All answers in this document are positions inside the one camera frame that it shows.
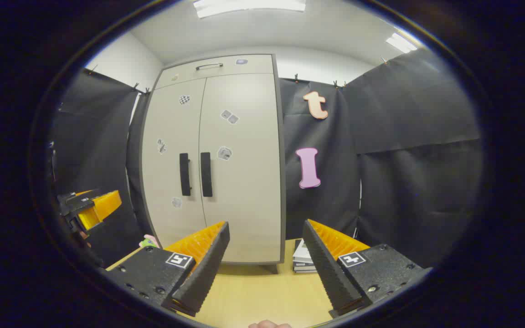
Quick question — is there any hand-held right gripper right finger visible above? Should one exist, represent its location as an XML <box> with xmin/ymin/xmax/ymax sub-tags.
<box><xmin>302</xmin><ymin>219</ymin><xmax>432</xmax><ymax>318</ymax></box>

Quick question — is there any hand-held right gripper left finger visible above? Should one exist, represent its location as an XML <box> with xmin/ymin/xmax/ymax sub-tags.
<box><xmin>105</xmin><ymin>221</ymin><xmax>230</xmax><ymax>317</ymax></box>

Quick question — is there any grey double-door shoe cabinet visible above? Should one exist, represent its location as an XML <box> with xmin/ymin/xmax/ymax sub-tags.
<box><xmin>139</xmin><ymin>54</ymin><xmax>287</xmax><ymax>274</ymax></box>

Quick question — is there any grey cabinet door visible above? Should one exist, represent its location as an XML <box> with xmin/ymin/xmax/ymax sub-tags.
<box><xmin>198</xmin><ymin>73</ymin><xmax>283</xmax><ymax>264</ymax></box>
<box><xmin>140</xmin><ymin>78</ymin><xmax>207</xmax><ymax>250</ymax></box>

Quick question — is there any stack of grey booklets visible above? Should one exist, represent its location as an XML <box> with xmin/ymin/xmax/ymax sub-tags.
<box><xmin>292</xmin><ymin>239</ymin><xmax>319</xmax><ymax>273</ymax></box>

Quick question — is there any black backdrop cloth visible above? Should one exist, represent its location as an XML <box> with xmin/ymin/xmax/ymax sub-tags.
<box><xmin>49</xmin><ymin>47</ymin><xmax>484</xmax><ymax>269</ymax></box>

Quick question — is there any small ceiling light panel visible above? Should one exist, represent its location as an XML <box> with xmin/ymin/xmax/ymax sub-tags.
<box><xmin>385</xmin><ymin>32</ymin><xmax>418</xmax><ymax>54</ymax></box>

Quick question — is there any long ceiling light panel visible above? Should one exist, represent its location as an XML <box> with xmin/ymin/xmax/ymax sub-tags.
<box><xmin>193</xmin><ymin>0</ymin><xmax>307</xmax><ymax>19</ymax></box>

